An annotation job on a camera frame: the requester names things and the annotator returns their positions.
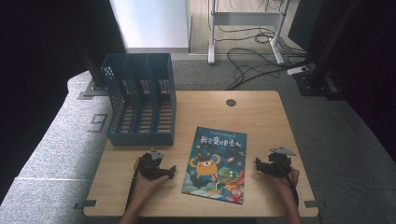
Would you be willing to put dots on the black profile post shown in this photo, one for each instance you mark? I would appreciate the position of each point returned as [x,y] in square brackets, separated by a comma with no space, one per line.
[93,68]

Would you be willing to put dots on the person's left hand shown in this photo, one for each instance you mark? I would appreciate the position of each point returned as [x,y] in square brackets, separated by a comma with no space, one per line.
[144,188]

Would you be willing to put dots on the blue plastic file rack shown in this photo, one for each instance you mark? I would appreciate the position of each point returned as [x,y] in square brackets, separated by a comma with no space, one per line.
[140,124]

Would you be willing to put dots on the white power strip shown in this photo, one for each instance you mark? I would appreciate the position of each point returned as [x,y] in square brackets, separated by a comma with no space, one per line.
[297,70]

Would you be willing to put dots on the black stand pole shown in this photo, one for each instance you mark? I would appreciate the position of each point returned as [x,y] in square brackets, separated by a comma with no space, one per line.
[333,37]

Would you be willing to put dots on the grey table bracket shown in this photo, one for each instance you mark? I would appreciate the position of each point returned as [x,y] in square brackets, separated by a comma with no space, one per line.
[313,204]
[85,204]

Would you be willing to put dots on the grey floor plate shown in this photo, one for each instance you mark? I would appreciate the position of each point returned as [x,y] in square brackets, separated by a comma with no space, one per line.
[90,92]

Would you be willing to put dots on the round table grommet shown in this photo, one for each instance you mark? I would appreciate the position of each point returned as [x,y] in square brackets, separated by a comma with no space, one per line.
[231,102]

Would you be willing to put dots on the person's right hand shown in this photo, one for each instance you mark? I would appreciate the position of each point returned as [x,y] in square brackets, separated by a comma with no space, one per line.
[289,184]

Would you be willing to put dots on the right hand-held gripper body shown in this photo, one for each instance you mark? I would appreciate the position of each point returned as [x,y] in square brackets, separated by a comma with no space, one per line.
[280,166]

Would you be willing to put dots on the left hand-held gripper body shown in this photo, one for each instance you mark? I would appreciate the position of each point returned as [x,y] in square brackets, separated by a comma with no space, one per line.
[149,168]

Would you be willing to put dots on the white metal desk frame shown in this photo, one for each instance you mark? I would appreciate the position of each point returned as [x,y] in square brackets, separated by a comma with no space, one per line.
[246,18]

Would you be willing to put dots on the blue cartoon picture book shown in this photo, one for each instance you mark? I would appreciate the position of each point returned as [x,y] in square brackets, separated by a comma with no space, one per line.
[214,165]

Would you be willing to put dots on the white panel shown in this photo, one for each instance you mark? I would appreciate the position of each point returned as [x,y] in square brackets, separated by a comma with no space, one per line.
[152,21]

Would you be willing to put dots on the black stand base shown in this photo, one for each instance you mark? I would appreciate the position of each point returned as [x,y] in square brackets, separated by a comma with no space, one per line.
[317,85]

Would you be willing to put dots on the black curtain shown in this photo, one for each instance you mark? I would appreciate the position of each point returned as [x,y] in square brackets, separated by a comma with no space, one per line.
[373,77]
[37,77]

